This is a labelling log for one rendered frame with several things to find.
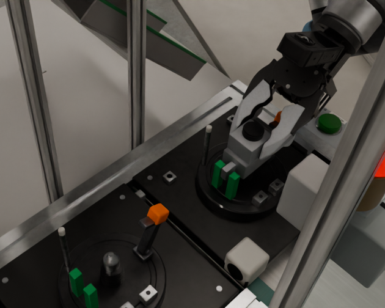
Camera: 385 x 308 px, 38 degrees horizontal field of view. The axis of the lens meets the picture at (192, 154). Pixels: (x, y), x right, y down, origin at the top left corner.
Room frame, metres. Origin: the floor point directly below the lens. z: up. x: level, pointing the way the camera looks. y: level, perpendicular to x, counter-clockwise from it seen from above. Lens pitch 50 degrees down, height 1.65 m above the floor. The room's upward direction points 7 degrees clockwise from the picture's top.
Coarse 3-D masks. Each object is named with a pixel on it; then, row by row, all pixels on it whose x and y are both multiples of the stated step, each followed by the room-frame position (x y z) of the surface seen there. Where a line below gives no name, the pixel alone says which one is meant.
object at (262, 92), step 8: (256, 88) 0.58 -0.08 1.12; (264, 88) 0.58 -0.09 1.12; (272, 88) 0.59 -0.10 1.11; (248, 96) 0.57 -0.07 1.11; (256, 96) 0.57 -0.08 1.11; (264, 96) 0.57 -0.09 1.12; (272, 96) 0.57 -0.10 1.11; (240, 104) 0.56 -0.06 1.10; (248, 104) 0.56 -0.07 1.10; (256, 104) 0.56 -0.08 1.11; (264, 104) 0.56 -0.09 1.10; (240, 112) 0.55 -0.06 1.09; (248, 112) 0.55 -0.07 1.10; (256, 112) 0.58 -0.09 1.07; (240, 120) 0.54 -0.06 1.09; (232, 128) 0.54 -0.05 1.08
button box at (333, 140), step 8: (320, 112) 0.71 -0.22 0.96; (328, 112) 0.71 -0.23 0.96; (312, 120) 0.69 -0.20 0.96; (344, 120) 0.69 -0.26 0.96; (312, 128) 0.67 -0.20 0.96; (344, 128) 0.68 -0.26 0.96; (320, 136) 0.65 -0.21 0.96; (328, 136) 0.65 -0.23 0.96; (336, 136) 0.65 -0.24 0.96; (336, 144) 0.64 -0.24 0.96
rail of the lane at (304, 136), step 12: (240, 84) 0.76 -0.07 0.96; (240, 96) 0.72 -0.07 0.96; (264, 108) 0.70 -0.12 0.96; (276, 108) 0.70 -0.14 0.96; (264, 120) 0.67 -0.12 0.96; (300, 132) 0.65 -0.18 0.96; (300, 144) 0.63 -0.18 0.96; (312, 144) 0.63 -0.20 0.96; (324, 144) 0.63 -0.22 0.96; (324, 156) 0.61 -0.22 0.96
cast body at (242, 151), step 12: (252, 120) 0.55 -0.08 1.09; (240, 132) 0.52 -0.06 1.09; (252, 132) 0.52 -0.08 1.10; (264, 132) 0.53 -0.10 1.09; (228, 144) 0.52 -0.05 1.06; (240, 144) 0.50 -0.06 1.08; (252, 144) 0.50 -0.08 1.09; (228, 156) 0.51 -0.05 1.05; (240, 156) 0.50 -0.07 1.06; (252, 156) 0.49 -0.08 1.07; (228, 168) 0.49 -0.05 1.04; (240, 168) 0.49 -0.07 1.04; (252, 168) 0.50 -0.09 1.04
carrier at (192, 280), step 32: (128, 192) 0.48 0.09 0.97; (64, 224) 0.41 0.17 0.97; (96, 224) 0.42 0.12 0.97; (128, 224) 0.42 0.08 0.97; (32, 256) 0.35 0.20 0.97; (64, 256) 0.34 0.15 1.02; (96, 256) 0.36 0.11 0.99; (128, 256) 0.36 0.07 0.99; (160, 256) 0.38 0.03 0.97; (192, 256) 0.38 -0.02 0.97; (0, 288) 0.30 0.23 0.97; (32, 288) 0.31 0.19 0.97; (64, 288) 0.30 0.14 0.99; (96, 288) 0.31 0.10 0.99; (128, 288) 0.31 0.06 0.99; (160, 288) 0.32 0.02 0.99; (192, 288) 0.34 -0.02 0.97; (224, 288) 0.34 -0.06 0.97
